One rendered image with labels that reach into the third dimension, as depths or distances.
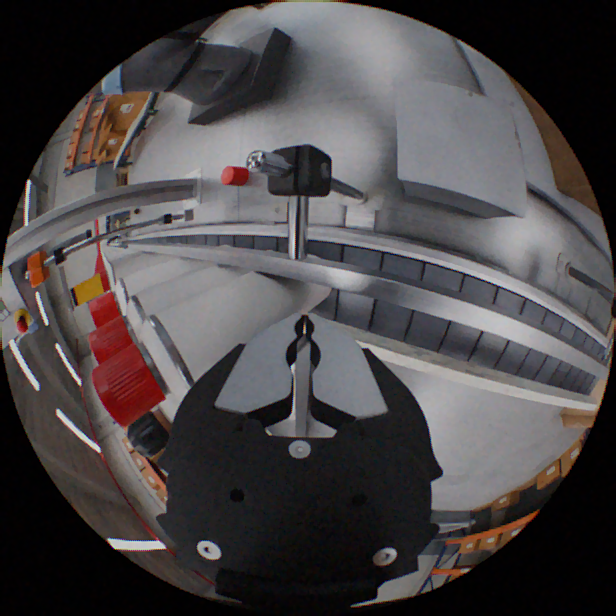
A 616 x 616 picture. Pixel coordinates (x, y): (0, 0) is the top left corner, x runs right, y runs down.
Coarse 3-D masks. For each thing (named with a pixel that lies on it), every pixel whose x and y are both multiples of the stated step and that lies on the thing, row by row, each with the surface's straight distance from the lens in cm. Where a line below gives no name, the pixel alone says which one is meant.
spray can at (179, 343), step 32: (224, 288) 12; (256, 288) 12; (288, 288) 14; (320, 288) 17; (160, 320) 10; (192, 320) 10; (224, 320) 10; (256, 320) 11; (128, 352) 11; (160, 352) 10; (192, 352) 9; (224, 352) 10; (96, 384) 11; (128, 384) 10; (160, 384) 10; (192, 384) 10; (128, 416) 11
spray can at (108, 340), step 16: (192, 272) 18; (208, 272) 17; (224, 272) 17; (240, 272) 18; (160, 288) 15; (176, 288) 15; (192, 288) 15; (208, 288) 16; (128, 304) 16; (144, 304) 14; (160, 304) 14; (112, 320) 16; (128, 320) 15; (96, 336) 15; (112, 336) 15; (128, 336) 15; (96, 352) 15; (112, 352) 15
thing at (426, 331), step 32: (320, 256) 20; (352, 256) 19; (384, 256) 18; (448, 288) 19; (480, 288) 19; (352, 320) 21; (384, 320) 20; (416, 320) 20; (448, 320) 20; (544, 320) 25; (448, 352) 22; (480, 352) 22; (512, 352) 24; (576, 384) 39
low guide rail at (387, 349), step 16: (352, 336) 18; (368, 336) 18; (384, 352) 18; (400, 352) 18; (416, 352) 18; (432, 352) 19; (416, 368) 18; (432, 368) 18; (448, 368) 18; (464, 368) 19; (480, 368) 21; (480, 384) 20; (496, 384) 21; (512, 384) 22; (528, 384) 25; (544, 384) 28; (544, 400) 28; (560, 400) 31; (576, 400) 35; (592, 400) 45
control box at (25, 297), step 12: (12, 264) 49; (24, 264) 56; (12, 276) 49; (24, 276) 55; (12, 288) 51; (24, 288) 53; (36, 288) 62; (12, 300) 53; (24, 300) 53; (36, 300) 60; (12, 312) 55; (24, 312) 54; (36, 312) 57; (0, 324) 58; (12, 324) 57; (12, 336) 60
